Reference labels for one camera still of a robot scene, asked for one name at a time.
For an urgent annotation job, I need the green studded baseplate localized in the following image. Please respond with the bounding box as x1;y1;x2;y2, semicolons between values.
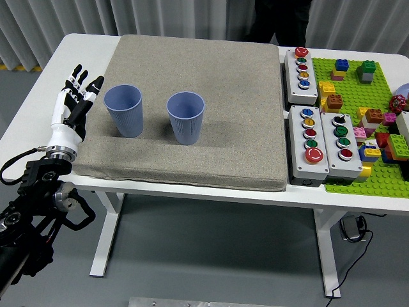
311;56;409;199

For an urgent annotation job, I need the grey box with emergency stop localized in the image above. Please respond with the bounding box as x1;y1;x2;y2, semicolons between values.
287;104;330;188

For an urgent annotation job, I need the pale blue plate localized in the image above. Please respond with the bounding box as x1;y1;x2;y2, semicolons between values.
395;83;409;102

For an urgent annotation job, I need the person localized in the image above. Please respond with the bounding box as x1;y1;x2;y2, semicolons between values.
244;0;314;49

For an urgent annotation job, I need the white table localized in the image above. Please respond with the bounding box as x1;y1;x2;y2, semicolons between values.
0;33;409;299

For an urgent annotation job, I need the grey-brown fabric mat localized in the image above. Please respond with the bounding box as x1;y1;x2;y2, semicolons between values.
72;34;289;193

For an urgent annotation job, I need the grey five-button control box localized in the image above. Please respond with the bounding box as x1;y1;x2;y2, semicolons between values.
283;47;320;106

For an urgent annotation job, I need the grey power adapter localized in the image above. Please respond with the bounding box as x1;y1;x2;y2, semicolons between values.
339;214;367;242

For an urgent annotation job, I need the red toy brick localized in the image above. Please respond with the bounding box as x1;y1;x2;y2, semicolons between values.
374;132;391;149

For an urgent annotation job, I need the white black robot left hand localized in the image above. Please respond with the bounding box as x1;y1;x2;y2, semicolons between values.
47;64;105;151

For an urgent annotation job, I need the white box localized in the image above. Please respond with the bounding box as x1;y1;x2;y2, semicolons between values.
395;111;409;138

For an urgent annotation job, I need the white pleated curtain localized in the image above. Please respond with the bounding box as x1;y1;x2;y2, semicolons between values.
0;0;409;73

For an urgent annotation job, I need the grey box with selector switch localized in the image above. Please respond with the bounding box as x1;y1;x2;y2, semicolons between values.
319;111;364;185

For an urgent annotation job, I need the red valve handwheel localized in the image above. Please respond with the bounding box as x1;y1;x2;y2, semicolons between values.
389;95;407;113

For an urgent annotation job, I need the orange toy brick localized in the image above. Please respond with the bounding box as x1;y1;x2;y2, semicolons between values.
364;108;385;125
325;93;344;113

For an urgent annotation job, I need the blue ribbed plastic cup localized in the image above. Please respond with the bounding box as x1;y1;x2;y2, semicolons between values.
166;91;205;146
104;83;143;139

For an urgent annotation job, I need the black power cable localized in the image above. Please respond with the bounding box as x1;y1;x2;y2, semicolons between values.
328;228;374;299

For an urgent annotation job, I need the green toy brick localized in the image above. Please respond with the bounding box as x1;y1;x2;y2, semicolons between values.
356;60;378;76
386;134;409;161

